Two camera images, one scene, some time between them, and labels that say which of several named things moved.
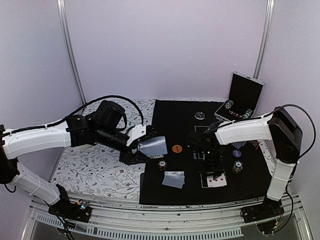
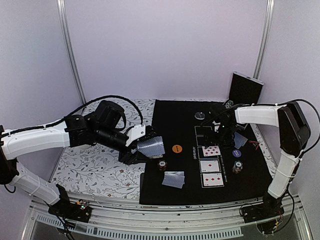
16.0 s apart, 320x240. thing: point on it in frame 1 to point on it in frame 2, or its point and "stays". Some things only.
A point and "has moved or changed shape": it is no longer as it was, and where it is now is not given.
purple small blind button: [236, 153] stays
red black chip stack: [162, 164] stays
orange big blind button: [177, 148] stays
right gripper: [220, 168] to [213, 140]
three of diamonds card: [220, 181] has moved or changed shape
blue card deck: [153, 147] stays
